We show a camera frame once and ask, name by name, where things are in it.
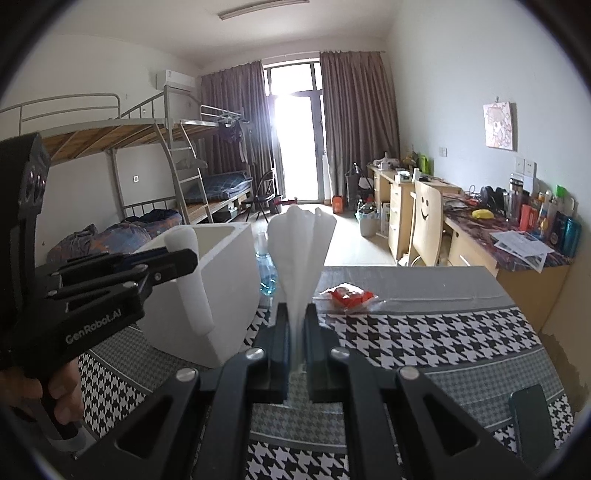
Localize dark hanging clothes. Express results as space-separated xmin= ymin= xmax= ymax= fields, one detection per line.
xmin=219 ymin=117 xmax=252 ymax=164

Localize printed paper sheets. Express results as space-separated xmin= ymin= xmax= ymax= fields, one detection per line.
xmin=489 ymin=229 xmax=555 ymax=272

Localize white paper roll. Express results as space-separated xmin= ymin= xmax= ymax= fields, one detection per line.
xmin=165 ymin=228 xmax=217 ymax=337

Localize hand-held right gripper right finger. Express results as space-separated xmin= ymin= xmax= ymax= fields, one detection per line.
xmin=302 ymin=302 xmax=536 ymax=480

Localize white trash bin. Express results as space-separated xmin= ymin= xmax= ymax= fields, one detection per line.
xmin=355 ymin=203 xmax=382 ymax=238

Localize clear blue water bottle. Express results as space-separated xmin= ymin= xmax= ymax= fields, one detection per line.
xmin=255 ymin=231 xmax=278 ymax=296

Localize glass balcony door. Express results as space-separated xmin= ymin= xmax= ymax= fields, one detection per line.
xmin=263 ymin=60 xmax=324 ymax=206

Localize metal bunk ladder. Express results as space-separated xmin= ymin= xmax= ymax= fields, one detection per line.
xmin=167 ymin=122 xmax=214 ymax=224

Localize red snack packet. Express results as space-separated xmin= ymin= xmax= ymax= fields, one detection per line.
xmin=320 ymin=284 xmax=379 ymax=312

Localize black smartphone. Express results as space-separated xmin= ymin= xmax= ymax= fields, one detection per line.
xmin=508 ymin=384 xmax=557 ymax=480

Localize wooden desk with drawers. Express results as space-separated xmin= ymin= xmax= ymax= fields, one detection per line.
xmin=368 ymin=164 xmax=462 ymax=266

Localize wooden smiley face chair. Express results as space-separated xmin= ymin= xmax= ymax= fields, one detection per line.
xmin=409 ymin=180 xmax=446 ymax=267

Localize blue patterned quilt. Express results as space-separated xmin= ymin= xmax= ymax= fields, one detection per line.
xmin=46 ymin=209 xmax=183 ymax=264

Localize black bag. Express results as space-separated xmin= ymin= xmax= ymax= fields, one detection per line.
xmin=344 ymin=162 xmax=375 ymax=204

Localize cluster of toiletry bottles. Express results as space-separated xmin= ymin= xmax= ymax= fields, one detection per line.
xmin=508 ymin=173 xmax=583 ymax=259

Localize black round object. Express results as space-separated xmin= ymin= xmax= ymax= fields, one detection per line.
xmin=479 ymin=185 xmax=506 ymax=208

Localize person's left hand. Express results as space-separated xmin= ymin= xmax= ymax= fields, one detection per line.
xmin=0 ymin=355 xmax=86 ymax=425

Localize brown curtain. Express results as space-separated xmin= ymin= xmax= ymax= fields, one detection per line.
xmin=320 ymin=50 xmax=402 ymax=213
xmin=199 ymin=60 xmax=275 ymax=204

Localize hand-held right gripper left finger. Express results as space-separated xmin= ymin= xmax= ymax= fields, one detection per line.
xmin=81 ymin=302 xmax=296 ymax=480

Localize houndstooth tablecloth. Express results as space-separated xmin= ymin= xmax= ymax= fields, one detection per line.
xmin=76 ymin=265 xmax=578 ymax=480

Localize wooden desk with patterned top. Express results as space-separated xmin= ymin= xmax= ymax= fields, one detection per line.
xmin=443 ymin=203 xmax=575 ymax=333

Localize white tissue paper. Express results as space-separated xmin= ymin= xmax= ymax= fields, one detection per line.
xmin=268 ymin=205 xmax=338 ymax=374

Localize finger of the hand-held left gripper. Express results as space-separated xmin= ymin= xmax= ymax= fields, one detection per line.
xmin=58 ymin=247 xmax=170 ymax=283
xmin=62 ymin=248 xmax=200 ymax=303

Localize white foam box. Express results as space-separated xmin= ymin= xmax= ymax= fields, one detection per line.
xmin=134 ymin=222 xmax=263 ymax=370

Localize cartoon wall picture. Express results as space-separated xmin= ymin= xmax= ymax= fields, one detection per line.
xmin=483 ymin=102 xmax=515 ymax=151

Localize white air conditioner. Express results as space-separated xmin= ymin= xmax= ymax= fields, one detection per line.
xmin=156 ymin=69 xmax=195 ymax=92

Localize black folding chair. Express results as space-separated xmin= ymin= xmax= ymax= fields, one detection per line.
xmin=245 ymin=170 xmax=278 ymax=224

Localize ceiling tube light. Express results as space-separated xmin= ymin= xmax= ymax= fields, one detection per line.
xmin=218 ymin=0 xmax=310 ymax=20

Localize metal bunk bed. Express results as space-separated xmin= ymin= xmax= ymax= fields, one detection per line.
xmin=178 ymin=104 xmax=259 ymax=224
xmin=0 ymin=92 xmax=208 ymax=259

